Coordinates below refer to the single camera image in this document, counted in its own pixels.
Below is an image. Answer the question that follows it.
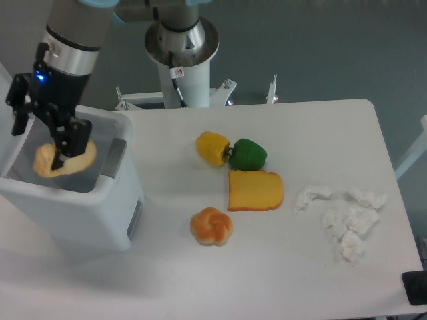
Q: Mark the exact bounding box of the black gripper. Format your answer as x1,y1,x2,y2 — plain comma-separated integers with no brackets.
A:
5,66,93,171

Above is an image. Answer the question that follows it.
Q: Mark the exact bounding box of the pale round bread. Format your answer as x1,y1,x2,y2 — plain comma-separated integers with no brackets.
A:
32,139,98,179

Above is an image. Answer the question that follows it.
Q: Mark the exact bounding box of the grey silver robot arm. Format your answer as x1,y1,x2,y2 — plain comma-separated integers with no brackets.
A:
5,1,218,171

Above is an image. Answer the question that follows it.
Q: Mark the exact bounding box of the white open trash can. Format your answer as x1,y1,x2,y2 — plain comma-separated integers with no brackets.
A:
0,61,146,252

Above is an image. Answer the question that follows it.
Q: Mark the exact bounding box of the round knotted bread roll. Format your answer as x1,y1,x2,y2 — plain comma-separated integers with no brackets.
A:
190,207,234,246

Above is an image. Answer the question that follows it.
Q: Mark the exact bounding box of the square toast bread slice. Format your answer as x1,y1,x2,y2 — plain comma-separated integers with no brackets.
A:
228,170,284,211

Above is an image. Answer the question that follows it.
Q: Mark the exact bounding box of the yellow bell pepper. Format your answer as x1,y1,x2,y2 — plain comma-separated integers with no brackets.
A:
195,131,230,167

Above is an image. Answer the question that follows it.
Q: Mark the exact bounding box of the green bell pepper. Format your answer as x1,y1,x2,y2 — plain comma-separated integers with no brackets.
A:
228,138,268,171

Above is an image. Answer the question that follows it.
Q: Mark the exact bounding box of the crumpled white tissue left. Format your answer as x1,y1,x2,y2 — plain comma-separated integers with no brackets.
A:
294,185,332,215

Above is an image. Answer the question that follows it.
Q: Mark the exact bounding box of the crumpled white tissue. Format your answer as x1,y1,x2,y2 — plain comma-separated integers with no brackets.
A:
347,187,388,210
322,207,380,239
294,185,332,215
340,230,365,265

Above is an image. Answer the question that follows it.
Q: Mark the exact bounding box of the crumpled white tissue middle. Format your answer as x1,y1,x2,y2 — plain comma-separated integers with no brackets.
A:
322,207,380,239

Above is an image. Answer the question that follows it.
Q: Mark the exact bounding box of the crumpled white tissue bottom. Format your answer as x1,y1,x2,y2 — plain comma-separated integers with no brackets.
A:
340,230,365,265

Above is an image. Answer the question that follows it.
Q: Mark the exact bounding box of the crumpled white tissue top right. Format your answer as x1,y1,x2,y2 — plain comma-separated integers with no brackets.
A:
347,187,388,210

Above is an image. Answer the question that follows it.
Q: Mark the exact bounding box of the black device at edge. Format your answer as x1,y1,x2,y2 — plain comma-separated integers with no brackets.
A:
402,271,427,305

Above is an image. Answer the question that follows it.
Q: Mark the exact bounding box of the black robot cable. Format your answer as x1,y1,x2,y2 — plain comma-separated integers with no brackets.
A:
168,51,190,109

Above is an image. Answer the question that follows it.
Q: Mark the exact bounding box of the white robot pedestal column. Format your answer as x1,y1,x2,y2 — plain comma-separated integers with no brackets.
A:
145,17,219,109

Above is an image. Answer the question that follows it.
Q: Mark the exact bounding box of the white metal base frame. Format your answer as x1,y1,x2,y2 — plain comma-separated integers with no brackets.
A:
115,73,281,111

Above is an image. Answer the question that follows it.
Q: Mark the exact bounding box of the white frame leg right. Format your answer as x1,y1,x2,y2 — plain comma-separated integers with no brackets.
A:
394,115,427,180

